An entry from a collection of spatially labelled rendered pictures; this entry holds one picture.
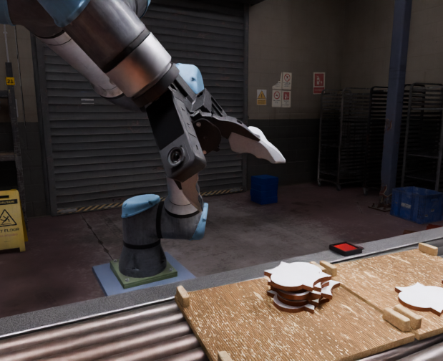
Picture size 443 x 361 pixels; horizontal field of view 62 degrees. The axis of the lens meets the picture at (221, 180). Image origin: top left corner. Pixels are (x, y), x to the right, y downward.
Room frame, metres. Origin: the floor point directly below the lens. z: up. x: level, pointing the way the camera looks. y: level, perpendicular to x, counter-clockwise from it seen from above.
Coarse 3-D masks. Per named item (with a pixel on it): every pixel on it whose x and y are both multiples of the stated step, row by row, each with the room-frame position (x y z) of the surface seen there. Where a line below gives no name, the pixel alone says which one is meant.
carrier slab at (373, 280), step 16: (384, 256) 1.08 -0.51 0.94; (400, 256) 1.08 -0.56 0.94; (416, 256) 1.08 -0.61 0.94; (432, 256) 1.08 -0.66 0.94; (352, 272) 0.97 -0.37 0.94; (368, 272) 0.97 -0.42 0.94; (384, 272) 0.97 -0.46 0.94; (400, 272) 0.97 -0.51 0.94; (416, 272) 0.97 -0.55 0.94; (432, 272) 0.97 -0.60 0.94; (352, 288) 0.87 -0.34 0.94; (368, 288) 0.87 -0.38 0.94; (384, 288) 0.87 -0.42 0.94; (384, 304) 0.79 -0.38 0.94; (432, 320) 0.73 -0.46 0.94; (416, 336) 0.68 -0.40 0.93; (432, 336) 0.69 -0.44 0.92
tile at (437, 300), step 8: (400, 288) 0.85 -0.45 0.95; (408, 288) 0.85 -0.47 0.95; (416, 288) 0.85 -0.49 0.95; (424, 288) 0.85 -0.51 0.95; (432, 288) 0.85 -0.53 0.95; (440, 288) 0.85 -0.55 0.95; (400, 296) 0.81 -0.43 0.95; (408, 296) 0.81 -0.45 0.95; (416, 296) 0.81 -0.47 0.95; (424, 296) 0.81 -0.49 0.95; (432, 296) 0.81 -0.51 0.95; (440, 296) 0.81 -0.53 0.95; (408, 304) 0.78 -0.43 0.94; (416, 304) 0.77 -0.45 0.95; (424, 304) 0.77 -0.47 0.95; (432, 304) 0.77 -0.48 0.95; (440, 304) 0.77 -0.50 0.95; (432, 312) 0.76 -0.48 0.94; (440, 312) 0.74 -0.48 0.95
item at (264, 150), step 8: (256, 128) 0.54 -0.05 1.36; (232, 136) 0.48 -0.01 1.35; (240, 136) 0.48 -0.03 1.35; (264, 136) 0.53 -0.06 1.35; (232, 144) 0.49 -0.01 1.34; (240, 144) 0.49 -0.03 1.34; (248, 144) 0.49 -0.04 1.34; (256, 144) 0.49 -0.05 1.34; (264, 144) 0.49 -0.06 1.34; (240, 152) 0.49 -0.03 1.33; (248, 152) 0.49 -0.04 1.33; (256, 152) 0.49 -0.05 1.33; (264, 152) 0.49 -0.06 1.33; (272, 152) 0.50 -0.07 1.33; (272, 160) 0.50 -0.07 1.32; (280, 160) 0.50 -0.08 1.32
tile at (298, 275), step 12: (288, 264) 0.86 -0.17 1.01; (300, 264) 0.86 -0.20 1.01; (312, 264) 0.86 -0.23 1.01; (276, 276) 0.79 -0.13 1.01; (288, 276) 0.79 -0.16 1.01; (300, 276) 0.79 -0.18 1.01; (312, 276) 0.79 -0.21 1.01; (324, 276) 0.79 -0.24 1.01; (288, 288) 0.74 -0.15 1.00; (300, 288) 0.75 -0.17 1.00; (312, 288) 0.74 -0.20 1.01
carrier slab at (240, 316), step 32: (224, 288) 0.87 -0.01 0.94; (256, 288) 0.87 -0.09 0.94; (192, 320) 0.73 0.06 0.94; (224, 320) 0.73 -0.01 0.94; (256, 320) 0.73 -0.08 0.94; (288, 320) 0.73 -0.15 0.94; (320, 320) 0.73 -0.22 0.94; (352, 320) 0.73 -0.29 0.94; (384, 320) 0.73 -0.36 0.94; (256, 352) 0.62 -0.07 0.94; (288, 352) 0.62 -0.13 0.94; (320, 352) 0.62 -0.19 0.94; (352, 352) 0.62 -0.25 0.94
